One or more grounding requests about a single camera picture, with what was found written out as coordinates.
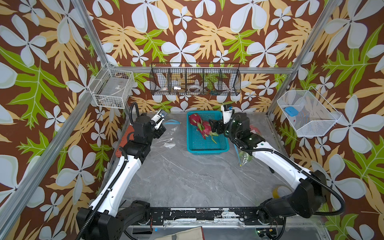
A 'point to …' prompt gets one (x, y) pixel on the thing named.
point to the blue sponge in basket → (291, 111)
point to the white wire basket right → (309, 113)
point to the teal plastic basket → (195, 142)
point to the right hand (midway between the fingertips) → (215, 118)
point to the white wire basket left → (112, 87)
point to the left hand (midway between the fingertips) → (150, 116)
